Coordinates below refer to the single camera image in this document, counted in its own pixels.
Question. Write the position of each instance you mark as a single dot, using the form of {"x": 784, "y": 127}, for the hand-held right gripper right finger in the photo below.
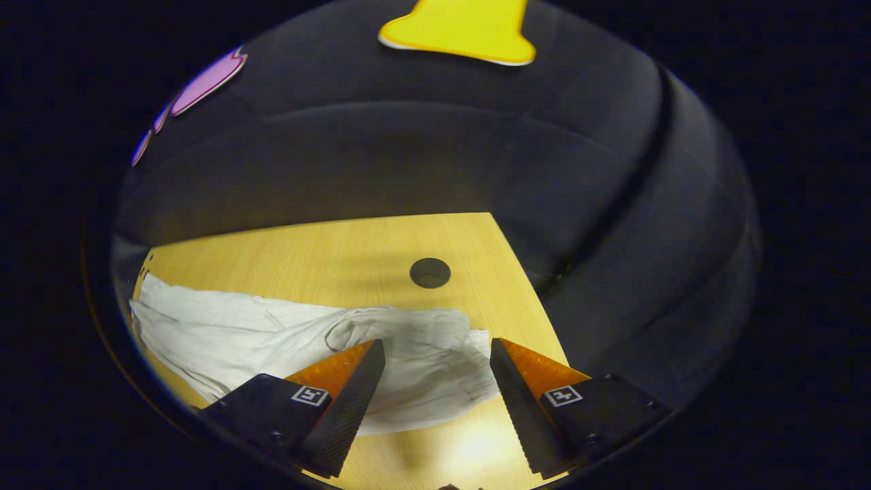
{"x": 520, "y": 408}

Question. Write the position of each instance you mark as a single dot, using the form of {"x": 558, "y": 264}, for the white jeans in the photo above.
{"x": 238, "y": 333}

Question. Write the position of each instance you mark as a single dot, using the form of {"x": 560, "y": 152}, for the black backdrop cloth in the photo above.
{"x": 408, "y": 156}

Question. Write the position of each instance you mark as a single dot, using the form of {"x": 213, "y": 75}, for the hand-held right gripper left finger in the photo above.
{"x": 343, "y": 415}

